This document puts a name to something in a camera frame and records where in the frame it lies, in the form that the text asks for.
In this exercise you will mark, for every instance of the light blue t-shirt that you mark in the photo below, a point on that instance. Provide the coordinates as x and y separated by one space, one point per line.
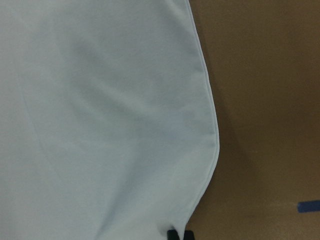
108 128

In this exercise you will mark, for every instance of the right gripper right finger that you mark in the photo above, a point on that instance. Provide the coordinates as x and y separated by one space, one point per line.
188 235

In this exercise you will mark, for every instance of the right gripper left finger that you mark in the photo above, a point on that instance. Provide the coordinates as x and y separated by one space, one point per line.
172 234

